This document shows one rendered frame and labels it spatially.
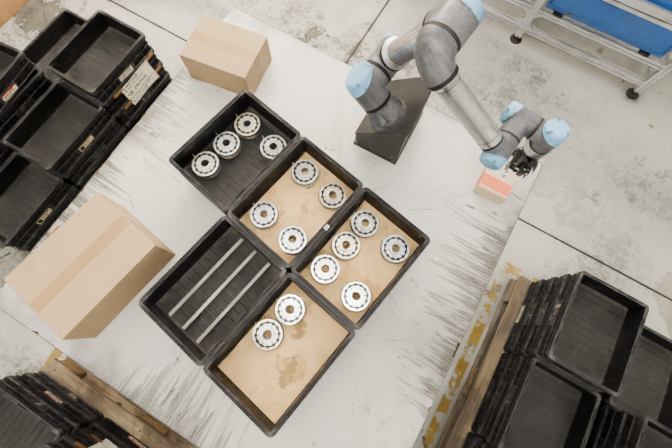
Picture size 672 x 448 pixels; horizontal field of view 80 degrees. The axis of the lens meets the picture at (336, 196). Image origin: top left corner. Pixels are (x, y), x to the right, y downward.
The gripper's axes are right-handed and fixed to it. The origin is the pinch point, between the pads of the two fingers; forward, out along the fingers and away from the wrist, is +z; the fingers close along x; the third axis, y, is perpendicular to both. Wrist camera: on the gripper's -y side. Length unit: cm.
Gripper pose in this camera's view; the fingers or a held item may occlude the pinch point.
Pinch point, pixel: (510, 166)
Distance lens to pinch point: 167.2
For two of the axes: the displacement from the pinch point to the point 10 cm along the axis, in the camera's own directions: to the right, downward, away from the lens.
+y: -5.1, 8.2, -2.7
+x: 8.6, 4.9, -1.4
